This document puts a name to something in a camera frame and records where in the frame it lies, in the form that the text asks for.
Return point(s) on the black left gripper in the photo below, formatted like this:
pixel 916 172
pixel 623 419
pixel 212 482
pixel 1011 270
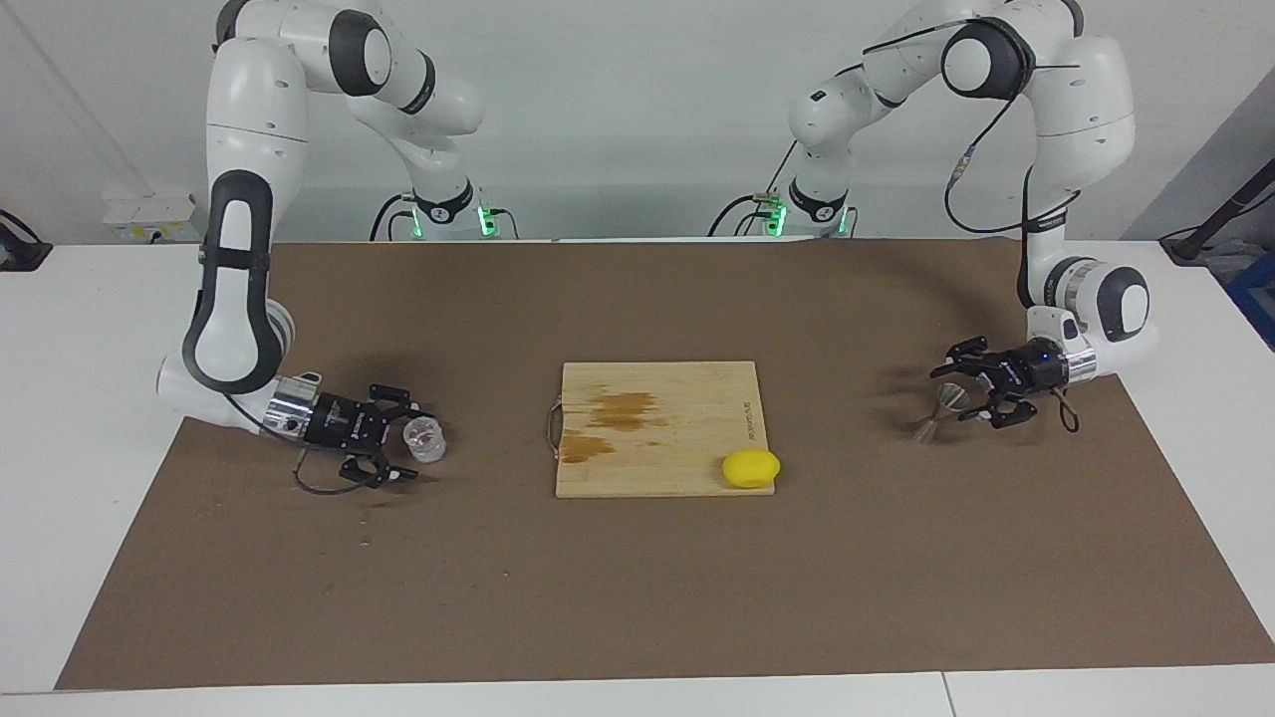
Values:
pixel 1031 368

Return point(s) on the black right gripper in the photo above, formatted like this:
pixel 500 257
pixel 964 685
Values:
pixel 344 423

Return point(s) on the small clear glass cup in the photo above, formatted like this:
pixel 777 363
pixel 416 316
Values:
pixel 426 443

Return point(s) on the steel double jigger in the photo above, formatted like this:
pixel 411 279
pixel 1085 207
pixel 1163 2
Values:
pixel 928 428

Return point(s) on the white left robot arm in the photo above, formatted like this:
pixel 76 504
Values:
pixel 1081 119

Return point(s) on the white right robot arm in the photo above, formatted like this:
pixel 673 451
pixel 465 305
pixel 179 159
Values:
pixel 244 119

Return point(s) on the black stand pole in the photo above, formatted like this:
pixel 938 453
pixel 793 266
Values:
pixel 1190 244

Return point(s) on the yellow lemon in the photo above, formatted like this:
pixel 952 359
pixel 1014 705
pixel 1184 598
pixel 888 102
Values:
pixel 751 469

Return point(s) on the wooden cutting board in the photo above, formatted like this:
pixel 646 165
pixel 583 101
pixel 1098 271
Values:
pixel 657 458

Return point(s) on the blue box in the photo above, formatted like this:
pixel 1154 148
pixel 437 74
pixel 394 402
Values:
pixel 1257 289

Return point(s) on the brown table mat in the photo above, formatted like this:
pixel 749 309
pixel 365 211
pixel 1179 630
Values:
pixel 637 597

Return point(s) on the white power strip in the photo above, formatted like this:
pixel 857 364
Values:
pixel 149 211

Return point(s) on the black table clamp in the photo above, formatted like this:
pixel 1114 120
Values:
pixel 20 254

